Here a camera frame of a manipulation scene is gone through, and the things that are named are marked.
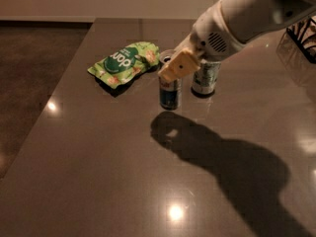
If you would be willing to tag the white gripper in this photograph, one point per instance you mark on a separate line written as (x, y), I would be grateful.
(207, 36)

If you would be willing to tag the silver blue redbull can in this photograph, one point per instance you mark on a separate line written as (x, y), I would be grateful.
(170, 92)

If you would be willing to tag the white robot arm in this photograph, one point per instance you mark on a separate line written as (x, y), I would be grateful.
(249, 19)

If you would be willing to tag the green white 7up can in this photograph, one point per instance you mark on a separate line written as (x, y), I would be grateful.
(205, 78)

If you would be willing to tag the green chip bag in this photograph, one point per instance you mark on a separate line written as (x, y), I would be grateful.
(124, 65)

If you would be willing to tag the black wire basket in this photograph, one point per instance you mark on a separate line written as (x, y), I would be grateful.
(303, 34)

